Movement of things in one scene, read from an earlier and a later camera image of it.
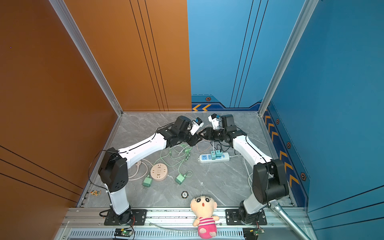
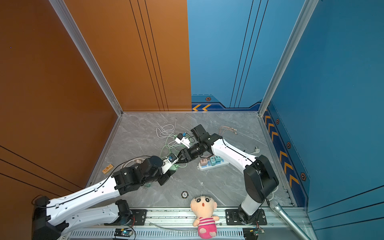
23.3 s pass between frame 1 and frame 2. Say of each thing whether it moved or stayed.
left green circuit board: stayed
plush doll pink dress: stayed
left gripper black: moved
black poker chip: stayed
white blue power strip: moved
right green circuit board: stayed
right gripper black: moved
